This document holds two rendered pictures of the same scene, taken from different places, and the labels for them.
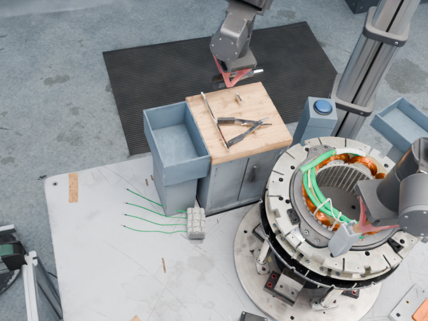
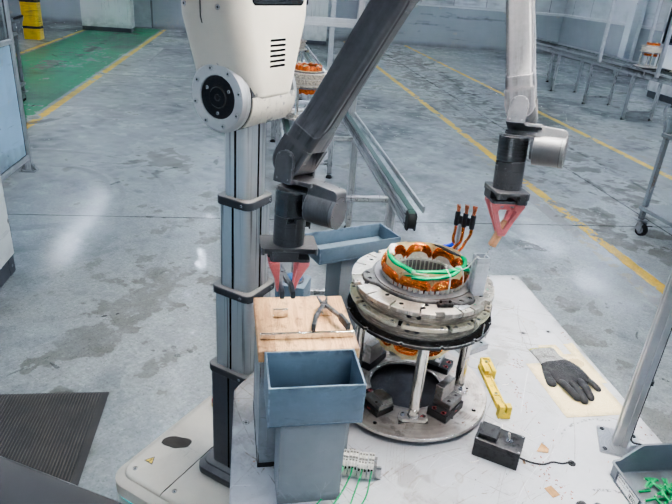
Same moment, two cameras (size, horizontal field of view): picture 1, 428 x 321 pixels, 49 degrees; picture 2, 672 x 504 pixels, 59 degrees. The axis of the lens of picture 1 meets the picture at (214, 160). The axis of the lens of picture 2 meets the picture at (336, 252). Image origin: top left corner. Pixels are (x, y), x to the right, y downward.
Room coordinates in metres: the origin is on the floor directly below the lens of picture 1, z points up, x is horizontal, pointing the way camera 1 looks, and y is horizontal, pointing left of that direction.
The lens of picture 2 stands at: (0.39, 0.91, 1.69)
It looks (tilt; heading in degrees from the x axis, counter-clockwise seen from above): 25 degrees down; 286
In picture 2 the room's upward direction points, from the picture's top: 5 degrees clockwise
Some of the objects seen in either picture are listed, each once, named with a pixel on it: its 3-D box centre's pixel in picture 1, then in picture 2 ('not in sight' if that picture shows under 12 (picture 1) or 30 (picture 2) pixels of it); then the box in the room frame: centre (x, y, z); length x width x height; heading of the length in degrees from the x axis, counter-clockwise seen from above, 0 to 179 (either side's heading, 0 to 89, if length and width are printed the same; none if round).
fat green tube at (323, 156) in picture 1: (329, 158); (398, 259); (0.58, -0.23, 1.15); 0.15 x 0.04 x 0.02; 116
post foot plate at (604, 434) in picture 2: not in sight; (619, 442); (0.03, -0.29, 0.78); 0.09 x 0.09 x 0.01; 1
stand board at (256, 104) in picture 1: (237, 121); (303, 326); (0.72, -0.04, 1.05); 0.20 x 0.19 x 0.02; 118
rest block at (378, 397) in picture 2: (267, 228); (378, 397); (0.57, -0.17, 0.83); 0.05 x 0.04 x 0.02; 144
